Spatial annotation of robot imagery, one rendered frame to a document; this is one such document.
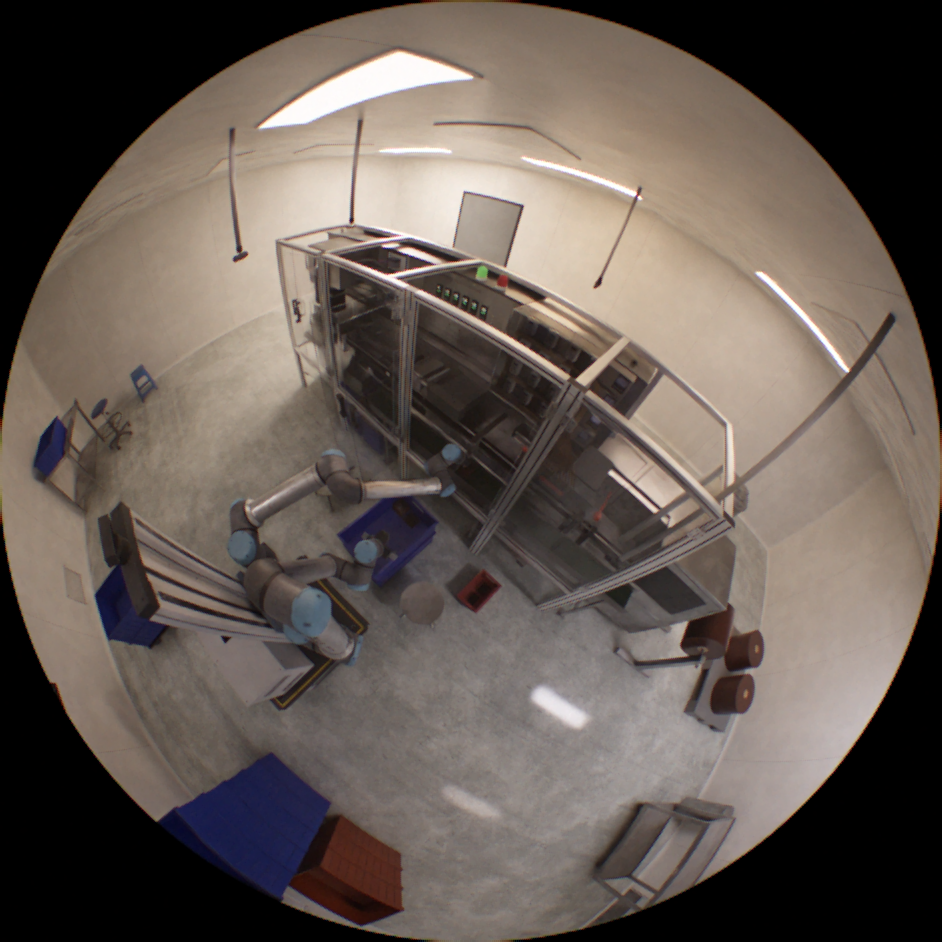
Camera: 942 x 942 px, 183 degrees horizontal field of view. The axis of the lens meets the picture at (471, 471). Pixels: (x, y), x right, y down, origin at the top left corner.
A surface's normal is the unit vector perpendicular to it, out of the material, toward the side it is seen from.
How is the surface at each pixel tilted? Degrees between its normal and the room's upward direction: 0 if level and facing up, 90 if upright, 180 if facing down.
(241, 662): 0
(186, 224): 90
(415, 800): 0
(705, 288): 90
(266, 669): 0
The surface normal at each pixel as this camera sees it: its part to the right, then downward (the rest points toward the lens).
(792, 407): -0.64, 0.57
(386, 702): 0.19, -0.54
